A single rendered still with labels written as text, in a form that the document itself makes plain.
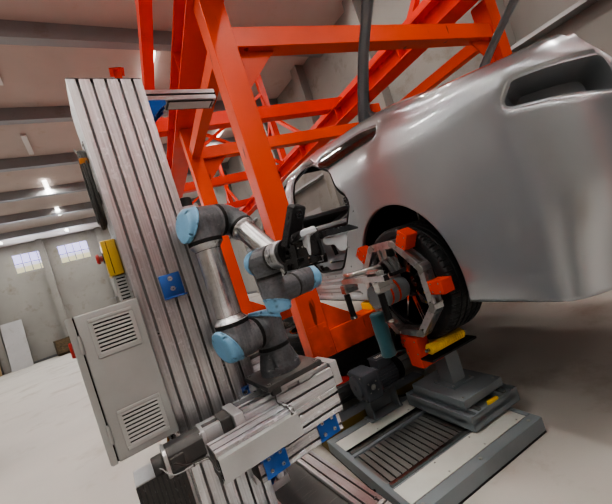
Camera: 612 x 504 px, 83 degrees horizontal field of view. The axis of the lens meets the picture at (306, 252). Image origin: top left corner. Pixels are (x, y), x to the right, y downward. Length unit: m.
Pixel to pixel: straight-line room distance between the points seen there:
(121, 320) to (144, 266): 0.20
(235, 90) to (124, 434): 1.93
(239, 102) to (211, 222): 1.33
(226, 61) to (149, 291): 1.65
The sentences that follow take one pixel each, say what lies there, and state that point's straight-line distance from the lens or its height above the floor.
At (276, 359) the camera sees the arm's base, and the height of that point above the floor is 0.87.
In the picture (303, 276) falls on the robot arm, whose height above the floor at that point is 1.13.
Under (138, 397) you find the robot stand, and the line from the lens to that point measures 1.31.
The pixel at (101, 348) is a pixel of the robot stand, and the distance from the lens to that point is 1.28.
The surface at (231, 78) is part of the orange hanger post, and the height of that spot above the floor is 2.39.
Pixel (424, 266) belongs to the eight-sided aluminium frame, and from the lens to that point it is 1.78.
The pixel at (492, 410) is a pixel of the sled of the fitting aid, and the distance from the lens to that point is 2.16.
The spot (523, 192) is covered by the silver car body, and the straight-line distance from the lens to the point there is 1.49.
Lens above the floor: 1.20
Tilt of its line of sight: level
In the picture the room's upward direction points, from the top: 18 degrees counter-clockwise
